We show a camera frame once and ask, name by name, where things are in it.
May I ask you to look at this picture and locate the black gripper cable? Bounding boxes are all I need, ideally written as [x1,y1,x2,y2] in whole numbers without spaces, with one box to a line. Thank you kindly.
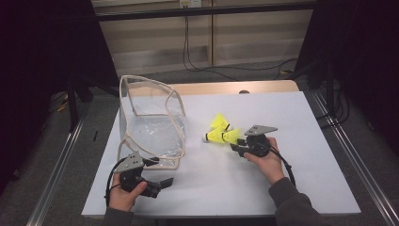
[268,145,297,187]
[104,156,126,208]

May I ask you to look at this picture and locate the black curtain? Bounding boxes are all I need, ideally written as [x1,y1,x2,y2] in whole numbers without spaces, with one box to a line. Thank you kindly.
[295,0,399,149]
[0,0,119,189]

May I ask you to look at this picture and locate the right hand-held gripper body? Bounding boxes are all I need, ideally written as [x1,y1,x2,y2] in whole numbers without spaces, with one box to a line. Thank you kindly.
[238,124,279,158]

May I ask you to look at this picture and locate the person's right hand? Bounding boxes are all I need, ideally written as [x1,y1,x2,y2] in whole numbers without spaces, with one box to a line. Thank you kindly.
[244,137,285,186]

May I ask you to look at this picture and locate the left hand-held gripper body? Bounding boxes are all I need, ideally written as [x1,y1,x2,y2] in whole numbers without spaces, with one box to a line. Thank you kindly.
[113,152,161,199]

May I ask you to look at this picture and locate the black floor cables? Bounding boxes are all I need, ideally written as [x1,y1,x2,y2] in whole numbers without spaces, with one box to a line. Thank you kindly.
[314,81,351,130]

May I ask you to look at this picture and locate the black wall cable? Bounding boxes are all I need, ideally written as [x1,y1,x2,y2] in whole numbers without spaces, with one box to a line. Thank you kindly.
[183,15,299,82]

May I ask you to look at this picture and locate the black stand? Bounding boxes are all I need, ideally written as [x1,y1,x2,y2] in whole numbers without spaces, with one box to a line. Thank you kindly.
[67,74,95,133]

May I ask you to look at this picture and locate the white wall socket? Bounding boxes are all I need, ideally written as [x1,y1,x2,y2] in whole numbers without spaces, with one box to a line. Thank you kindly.
[179,0,202,8]

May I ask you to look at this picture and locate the clear tote bag beige straps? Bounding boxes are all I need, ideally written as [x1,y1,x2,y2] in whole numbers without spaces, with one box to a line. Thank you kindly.
[117,74,186,170]

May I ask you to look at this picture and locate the black horizontal bar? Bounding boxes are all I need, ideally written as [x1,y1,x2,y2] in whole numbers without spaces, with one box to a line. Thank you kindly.
[95,2,318,23]

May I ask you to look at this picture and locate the metal floor rail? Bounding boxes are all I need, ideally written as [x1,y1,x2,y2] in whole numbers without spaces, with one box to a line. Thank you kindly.
[310,90,399,226]
[26,106,88,226]

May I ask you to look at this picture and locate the person's left hand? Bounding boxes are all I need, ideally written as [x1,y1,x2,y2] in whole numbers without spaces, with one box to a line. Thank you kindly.
[108,173,149,213]

